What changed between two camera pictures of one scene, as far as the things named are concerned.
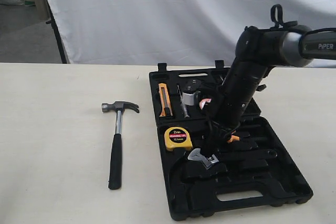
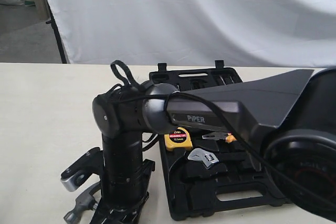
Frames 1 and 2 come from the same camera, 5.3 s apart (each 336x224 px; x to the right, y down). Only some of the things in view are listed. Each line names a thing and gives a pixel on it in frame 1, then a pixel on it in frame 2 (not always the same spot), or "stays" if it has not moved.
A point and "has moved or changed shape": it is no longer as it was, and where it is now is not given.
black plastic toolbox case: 257,168 stays
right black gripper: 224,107 to 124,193
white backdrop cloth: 178,18 stays
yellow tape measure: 176,137 stays
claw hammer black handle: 115,167 has moved or changed shape
